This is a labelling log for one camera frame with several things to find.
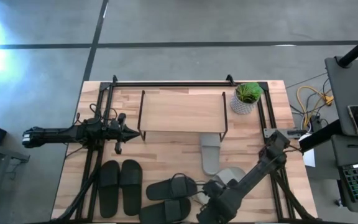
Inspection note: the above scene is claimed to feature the yellow cable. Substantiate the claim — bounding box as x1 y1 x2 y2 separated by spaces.
296 85 334 129

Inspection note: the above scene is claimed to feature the grey side desk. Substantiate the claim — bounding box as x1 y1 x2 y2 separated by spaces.
324 55 358 138
331 134 358 215

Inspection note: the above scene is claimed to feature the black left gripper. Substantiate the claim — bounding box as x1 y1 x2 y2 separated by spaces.
106 112 141 156

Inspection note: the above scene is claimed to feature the black slide sandal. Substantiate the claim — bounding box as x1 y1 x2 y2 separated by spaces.
119 159 144 217
138 197 192 224
145 174 198 202
98 159 121 218

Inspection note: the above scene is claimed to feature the grey metal table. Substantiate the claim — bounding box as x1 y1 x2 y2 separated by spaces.
0 139 30 224

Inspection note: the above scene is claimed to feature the black power strip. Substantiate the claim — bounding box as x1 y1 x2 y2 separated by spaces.
309 114 323 133

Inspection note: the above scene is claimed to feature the black round pole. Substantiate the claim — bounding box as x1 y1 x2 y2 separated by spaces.
336 28 358 68

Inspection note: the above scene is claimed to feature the white paper sheet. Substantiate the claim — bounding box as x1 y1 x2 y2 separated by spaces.
299 133 317 168

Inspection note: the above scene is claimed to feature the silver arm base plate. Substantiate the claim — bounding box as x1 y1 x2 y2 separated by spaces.
263 128 307 139

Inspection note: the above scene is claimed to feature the green plant white pot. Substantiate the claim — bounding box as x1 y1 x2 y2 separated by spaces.
229 82 264 115

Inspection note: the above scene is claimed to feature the wooden shelf black metal frame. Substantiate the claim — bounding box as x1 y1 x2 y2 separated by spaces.
137 89 229 142

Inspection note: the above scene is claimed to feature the black diagonal beam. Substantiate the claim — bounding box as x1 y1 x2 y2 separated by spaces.
298 119 343 153

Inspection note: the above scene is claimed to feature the black aluminium table frame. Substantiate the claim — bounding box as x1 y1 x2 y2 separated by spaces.
50 74 319 224

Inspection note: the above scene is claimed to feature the grey slide sandal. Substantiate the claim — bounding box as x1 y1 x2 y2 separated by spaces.
200 133 222 176
193 166 247 205

